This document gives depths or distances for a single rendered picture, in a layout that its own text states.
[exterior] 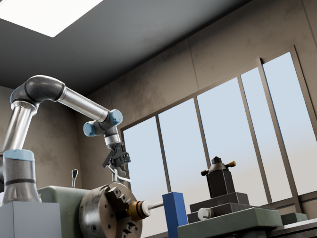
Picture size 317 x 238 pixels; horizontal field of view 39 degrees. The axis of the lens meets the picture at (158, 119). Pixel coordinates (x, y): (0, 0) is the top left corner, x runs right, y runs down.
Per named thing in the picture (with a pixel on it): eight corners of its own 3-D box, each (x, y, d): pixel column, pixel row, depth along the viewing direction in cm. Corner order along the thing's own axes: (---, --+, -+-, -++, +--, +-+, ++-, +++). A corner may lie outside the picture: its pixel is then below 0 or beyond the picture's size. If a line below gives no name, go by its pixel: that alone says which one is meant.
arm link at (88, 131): (93, 117, 224) (109, 115, 233) (79, 124, 231) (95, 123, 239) (98, 131, 223) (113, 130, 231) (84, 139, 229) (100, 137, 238)
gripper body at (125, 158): (123, 164, 231) (116, 141, 233) (110, 168, 235) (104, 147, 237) (131, 162, 237) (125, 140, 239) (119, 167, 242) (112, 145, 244)
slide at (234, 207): (188, 226, 162) (186, 214, 164) (239, 228, 196) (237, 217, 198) (233, 215, 153) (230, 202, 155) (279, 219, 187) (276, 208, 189)
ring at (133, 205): (122, 202, 205) (138, 197, 200) (135, 203, 212) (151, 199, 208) (125, 223, 201) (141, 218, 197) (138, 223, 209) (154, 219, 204)
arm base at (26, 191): (14, 202, 161) (13, 175, 164) (-8, 212, 170) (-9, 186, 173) (50, 204, 172) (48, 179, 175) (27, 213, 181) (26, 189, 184)
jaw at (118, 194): (111, 214, 208) (99, 192, 206) (116, 208, 213) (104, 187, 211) (129, 208, 203) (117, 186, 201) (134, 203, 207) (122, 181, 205)
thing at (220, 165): (204, 174, 175) (203, 166, 176) (214, 175, 181) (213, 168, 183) (223, 168, 171) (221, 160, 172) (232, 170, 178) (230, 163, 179)
